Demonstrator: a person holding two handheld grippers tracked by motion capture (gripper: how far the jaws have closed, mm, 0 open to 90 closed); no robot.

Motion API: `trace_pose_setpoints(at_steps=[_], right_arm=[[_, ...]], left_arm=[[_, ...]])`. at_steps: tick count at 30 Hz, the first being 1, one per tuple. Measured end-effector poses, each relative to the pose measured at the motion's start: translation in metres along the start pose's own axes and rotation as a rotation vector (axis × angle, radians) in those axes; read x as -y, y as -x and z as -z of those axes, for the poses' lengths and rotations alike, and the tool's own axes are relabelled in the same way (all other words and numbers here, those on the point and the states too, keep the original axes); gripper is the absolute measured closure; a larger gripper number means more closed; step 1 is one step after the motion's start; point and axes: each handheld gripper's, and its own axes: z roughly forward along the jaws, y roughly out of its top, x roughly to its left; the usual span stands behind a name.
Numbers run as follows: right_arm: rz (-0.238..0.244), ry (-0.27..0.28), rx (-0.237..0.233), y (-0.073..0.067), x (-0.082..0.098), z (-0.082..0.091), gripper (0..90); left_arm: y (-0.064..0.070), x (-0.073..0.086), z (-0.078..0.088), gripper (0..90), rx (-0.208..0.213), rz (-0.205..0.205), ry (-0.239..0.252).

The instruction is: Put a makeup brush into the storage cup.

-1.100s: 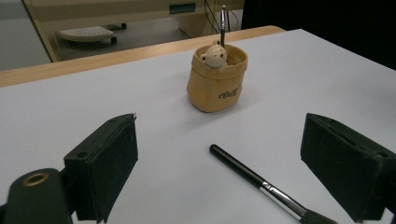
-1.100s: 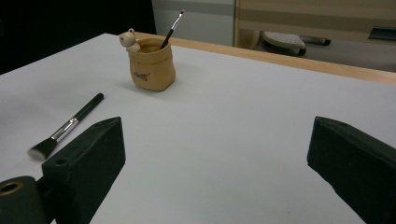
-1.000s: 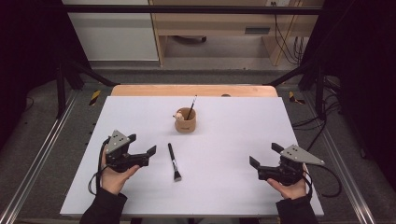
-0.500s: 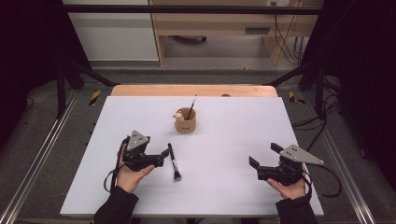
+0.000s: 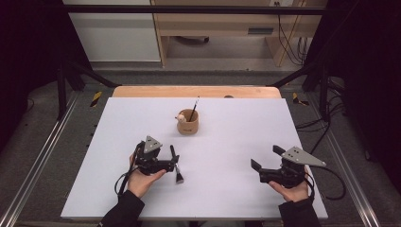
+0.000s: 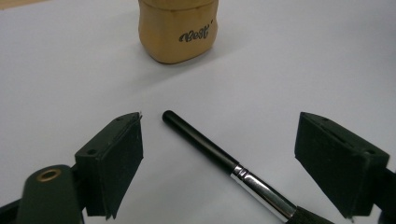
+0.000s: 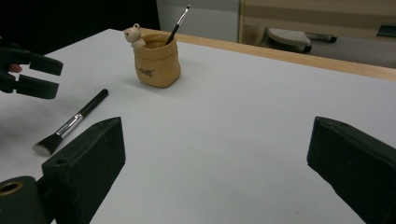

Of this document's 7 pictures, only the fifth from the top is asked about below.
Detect white table cover board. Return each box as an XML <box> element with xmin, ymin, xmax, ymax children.
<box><xmin>60</xmin><ymin>96</ymin><xmax>329</xmax><ymax>220</ymax></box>

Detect yellow-handled tool left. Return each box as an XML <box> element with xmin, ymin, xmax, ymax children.
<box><xmin>89</xmin><ymin>91</ymin><xmax>103</xmax><ymax>108</ymax></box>

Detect thin black makeup brush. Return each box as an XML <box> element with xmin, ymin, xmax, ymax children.
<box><xmin>188</xmin><ymin>96</ymin><xmax>201</xmax><ymax>123</ymax></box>

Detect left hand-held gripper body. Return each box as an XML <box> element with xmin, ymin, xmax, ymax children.
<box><xmin>134</xmin><ymin>135</ymin><xmax>176</xmax><ymax>176</ymax></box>

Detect black floor cables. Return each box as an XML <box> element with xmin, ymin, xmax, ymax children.
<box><xmin>296</xmin><ymin>94</ymin><xmax>348</xmax><ymax>155</ymax></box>

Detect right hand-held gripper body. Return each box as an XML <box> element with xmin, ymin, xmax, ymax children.
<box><xmin>258</xmin><ymin>146</ymin><xmax>327</xmax><ymax>189</ymax></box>

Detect black curtain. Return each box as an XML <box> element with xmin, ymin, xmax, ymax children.
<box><xmin>304</xmin><ymin>0</ymin><xmax>401</xmax><ymax>190</ymax></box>
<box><xmin>0</xmin><ymin>0</ymin><xmax>93</xmax><ymax>149</ymax></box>

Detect yellow-handled tool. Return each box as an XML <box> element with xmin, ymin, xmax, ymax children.
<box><xmin>89</xmin><ymin>91</ymin><xmax>103</xmax><ymax>108</ymax></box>
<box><xmin>291</xmin><ymin>92</ymin><xmax>310</xmax><ymax>107</ymax></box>

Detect black horizontal frame bar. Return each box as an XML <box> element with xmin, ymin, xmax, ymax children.
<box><xmin>61</xmin><ymin>4</ymin><xmax>329</xmax><ymax>15</ymax></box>

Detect left hand-held gripper black cable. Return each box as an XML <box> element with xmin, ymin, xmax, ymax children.
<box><xmin>113</xmin><ymin>143</ymin><xmax>141</xmax><ymax>202</ymax></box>

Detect person's left hand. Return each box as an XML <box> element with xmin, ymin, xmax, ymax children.
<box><xmin>127</xmin><ymin>153</ymin><xmax>167</xmax><ymax>200</ymax></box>

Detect right hand-held gripper black cable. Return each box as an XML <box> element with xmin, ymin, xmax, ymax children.
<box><xmin>304</xmin><ymin>165</ymin><xmax>347</xmax><ymax>201</ymax></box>

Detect white cabinet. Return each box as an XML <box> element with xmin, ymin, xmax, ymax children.
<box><xmin>62</xmin><ymin>0</ymin><xmax>162</xmax><ymax>62</ymax></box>

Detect aluminium floor rail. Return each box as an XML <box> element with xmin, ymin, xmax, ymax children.
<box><xmin>306</xmin><ymin>93</ymin><xmax>382</xmax><ymax>227</ymax></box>
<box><xmin>0</xmin><ymin>91</ymin><xmax>79</xmax><ymax>227</ymax></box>

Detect black metal frame stand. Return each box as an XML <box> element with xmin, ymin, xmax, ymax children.
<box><xmin>56</xmin><ymin>61</ymin><xmax>121</xmax><ymax>121</ymax></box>
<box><xmin>268</xmin><ymin>61</ymin><xmax>332</xmax><ymax>122</ymax></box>

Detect beige wooden desk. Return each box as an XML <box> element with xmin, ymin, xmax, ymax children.
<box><xmin>150</xmin><ymin>0</ymin><xmax>329</xmax><ymax>68</ymax></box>

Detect person's right hand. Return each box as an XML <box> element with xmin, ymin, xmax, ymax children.
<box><xmin>268</xmin><ymin>181</ymin><xmax>312</xmax><ymax>203</ymax></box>

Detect tan bear pen holder cup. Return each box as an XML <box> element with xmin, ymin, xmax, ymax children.
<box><xmin>176</xmin><ymin>108</ymin><xmax>200</xmax><ymax>136</ymax></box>

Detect large black makeup brush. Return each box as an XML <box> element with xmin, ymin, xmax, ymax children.
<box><xmin>169</xmin><ymin>145</ymin><xmax>185</xmax><ymax>185</ymax></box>

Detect light wooden table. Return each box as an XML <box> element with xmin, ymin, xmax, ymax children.
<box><xmin>112</xmin><ymin>85</ymin><xmax>283</xmax><ymax>99</ymax></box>

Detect yellow-handled tool right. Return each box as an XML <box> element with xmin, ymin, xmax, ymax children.
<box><xmin>291</xmin><ymin>92</ymin><xmax>310</xmax><ymax>107</ymax></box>

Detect hand-held gripper black cable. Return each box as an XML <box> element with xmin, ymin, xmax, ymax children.
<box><xmin>304</xmin><ymin>165</ymin><xmax>347</xmax><ymax>201</ymax></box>
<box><xmin>113</xmin><ymin>143</ymin><xmax>141</xmax><ymax>202</ymax></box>

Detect black hanging cables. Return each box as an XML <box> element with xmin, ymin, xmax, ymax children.
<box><xmin>274</xmin><ymin>1</ymin><xmax>311</xmax><ymax>66</ymax></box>

